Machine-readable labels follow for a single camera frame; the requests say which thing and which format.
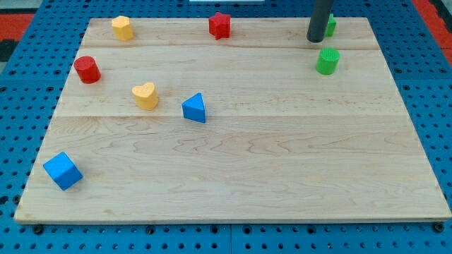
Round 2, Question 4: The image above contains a red cylinder block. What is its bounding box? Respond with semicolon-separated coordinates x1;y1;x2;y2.
74;56;101;84

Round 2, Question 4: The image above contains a blue triangle block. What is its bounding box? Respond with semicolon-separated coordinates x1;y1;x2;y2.
182;92;206;123

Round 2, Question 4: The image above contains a light wooden board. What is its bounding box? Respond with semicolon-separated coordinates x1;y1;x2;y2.
15;18;451;224

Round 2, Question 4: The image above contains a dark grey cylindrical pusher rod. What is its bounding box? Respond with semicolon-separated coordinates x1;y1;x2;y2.
307;0;333;43

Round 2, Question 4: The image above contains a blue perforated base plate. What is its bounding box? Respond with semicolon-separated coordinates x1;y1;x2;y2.
1;1;451;253

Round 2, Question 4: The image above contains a green cylinder block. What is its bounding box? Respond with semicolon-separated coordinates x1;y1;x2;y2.
316;47;340;75

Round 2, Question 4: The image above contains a yellow hexagon block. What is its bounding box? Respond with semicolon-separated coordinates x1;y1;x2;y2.
112;16;133;41

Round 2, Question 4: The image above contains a red star block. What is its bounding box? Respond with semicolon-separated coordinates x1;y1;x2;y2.
208;12;231;40

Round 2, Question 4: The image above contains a blue cube block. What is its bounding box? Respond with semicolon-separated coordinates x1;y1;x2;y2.
43;152;83;191

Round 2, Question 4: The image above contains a green block behind rod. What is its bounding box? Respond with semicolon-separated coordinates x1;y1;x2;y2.
325;13;337;37

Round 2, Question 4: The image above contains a yellow heart block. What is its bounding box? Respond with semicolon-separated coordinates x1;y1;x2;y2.
131;83;159;110

